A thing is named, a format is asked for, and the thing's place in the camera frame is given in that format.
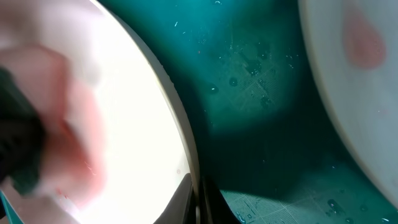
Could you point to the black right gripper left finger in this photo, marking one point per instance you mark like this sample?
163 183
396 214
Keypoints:
182 206

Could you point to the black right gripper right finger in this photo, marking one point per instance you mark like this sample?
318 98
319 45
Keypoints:
213 206

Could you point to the teal plastic tray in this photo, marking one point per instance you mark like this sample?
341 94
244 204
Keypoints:
261 130

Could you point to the green pink sponge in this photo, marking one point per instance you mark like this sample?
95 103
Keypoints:
53 132

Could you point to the yellow plate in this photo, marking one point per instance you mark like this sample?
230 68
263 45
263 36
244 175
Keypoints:
352 50

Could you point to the white plate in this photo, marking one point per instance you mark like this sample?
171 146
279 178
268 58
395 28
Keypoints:
148 142

